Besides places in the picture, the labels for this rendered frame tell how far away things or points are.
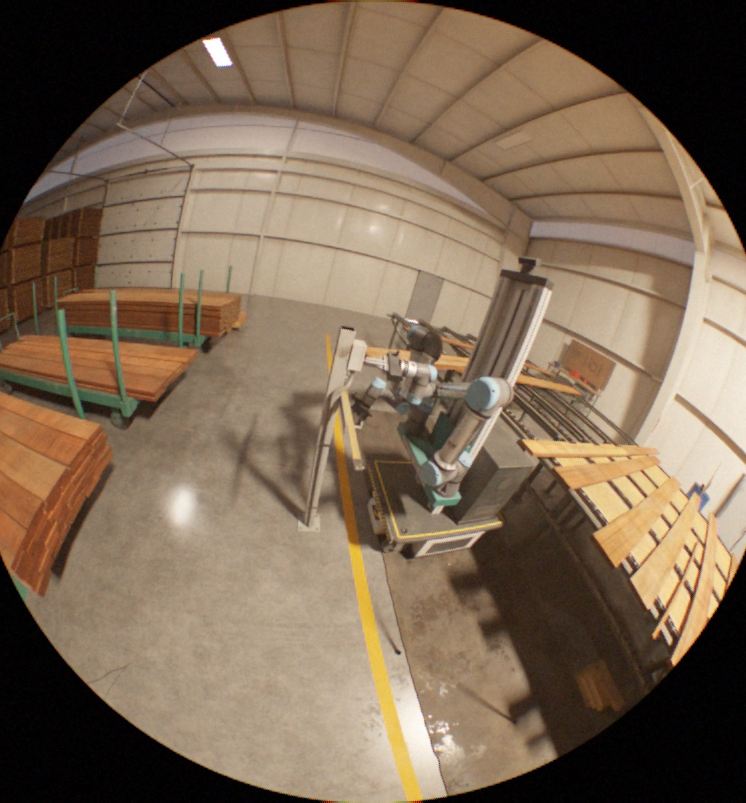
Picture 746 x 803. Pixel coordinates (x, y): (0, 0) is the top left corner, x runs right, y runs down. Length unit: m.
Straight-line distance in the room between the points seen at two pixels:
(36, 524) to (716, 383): 9.17
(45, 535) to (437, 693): 2.01
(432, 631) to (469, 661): 0.32
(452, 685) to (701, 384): 7.46
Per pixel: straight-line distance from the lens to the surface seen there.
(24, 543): 1.46
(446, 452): 1.08
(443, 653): 1.75
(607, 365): 8.35
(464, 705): 1.80
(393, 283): 9.68
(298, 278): 9.36
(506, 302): 1.45
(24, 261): 9.88
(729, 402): 7.82
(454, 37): 6.69
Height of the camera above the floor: 1.55
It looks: 27 degrees down
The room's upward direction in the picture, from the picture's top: 17 degrees clockwise
